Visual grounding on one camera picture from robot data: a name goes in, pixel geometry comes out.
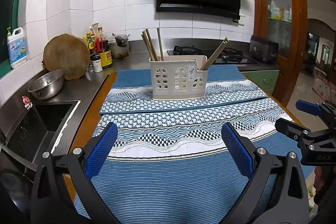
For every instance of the green cabinet drawer front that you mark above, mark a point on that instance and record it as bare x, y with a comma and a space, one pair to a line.
262, 79

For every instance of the black gas stove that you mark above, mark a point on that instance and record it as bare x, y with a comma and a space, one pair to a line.
189, 50

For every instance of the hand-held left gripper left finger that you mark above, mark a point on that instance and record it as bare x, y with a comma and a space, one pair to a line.
103, 145

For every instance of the round wooden cutting board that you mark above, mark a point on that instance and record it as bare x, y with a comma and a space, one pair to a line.
67, 56

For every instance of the dark soy sauce bottle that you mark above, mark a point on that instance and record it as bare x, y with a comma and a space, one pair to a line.
105, 56

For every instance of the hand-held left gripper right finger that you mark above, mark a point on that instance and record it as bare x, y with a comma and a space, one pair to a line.
236, 146

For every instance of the steel pressure cooker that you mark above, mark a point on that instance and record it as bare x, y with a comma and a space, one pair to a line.
119, 47

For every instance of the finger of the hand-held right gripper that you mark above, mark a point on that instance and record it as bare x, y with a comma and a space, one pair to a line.
288, 126
307, 105

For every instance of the green cap sauce bottle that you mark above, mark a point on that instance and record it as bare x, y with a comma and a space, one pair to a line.
89, 40

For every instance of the red white ornament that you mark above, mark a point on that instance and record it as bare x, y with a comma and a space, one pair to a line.
26, 102

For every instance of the blue patterned woven placemat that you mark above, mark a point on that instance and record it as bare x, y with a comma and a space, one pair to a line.
162, 182
131, 77

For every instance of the white detergent jug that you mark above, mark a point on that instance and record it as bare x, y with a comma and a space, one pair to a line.
17, 49

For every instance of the white shaker jar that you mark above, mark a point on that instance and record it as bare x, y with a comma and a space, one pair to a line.
97, 65

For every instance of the pile of wooden chopsticks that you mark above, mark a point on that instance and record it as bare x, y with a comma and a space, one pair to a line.
151, 48

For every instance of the black sink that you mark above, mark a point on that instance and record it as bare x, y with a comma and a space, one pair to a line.
34, 127

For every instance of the wooden glass door cabinet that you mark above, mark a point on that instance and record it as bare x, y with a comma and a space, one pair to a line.
299, 29

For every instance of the steel colander bowl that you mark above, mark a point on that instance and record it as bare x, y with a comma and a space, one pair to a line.
47, 83

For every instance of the white snack bag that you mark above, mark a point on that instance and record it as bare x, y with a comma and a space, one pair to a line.
94, 28

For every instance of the clear tan oil bottle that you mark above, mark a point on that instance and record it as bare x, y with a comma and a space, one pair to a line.
101, 33

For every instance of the white wall outlet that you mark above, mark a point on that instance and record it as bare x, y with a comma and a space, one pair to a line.
241, 20

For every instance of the green framed window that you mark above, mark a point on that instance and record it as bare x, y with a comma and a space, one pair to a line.
6, 16

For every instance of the floral cushion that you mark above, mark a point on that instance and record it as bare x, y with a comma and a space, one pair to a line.
324, 88

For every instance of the white utensil holder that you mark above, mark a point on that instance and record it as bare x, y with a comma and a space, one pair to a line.
170, 90

